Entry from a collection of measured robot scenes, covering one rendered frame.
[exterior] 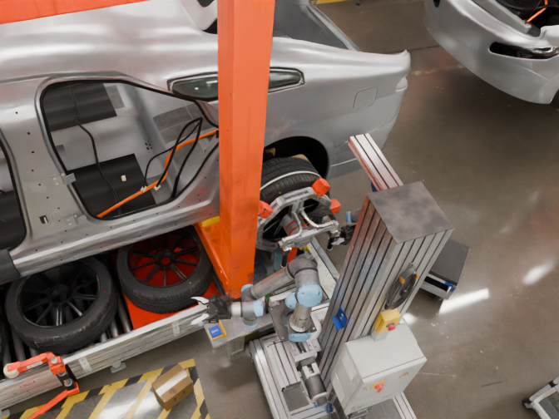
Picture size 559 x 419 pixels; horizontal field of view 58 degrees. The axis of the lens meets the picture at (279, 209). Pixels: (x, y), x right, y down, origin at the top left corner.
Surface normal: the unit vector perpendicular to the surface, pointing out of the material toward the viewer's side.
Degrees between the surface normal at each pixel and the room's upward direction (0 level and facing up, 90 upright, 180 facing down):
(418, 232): 0
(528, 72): 90
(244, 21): 90
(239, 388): 0
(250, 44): 90
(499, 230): 0
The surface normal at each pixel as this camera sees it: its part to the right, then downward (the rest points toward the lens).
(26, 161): 0.45, 0.61
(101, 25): 0.25, -0.62
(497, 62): -0.69, 0.51
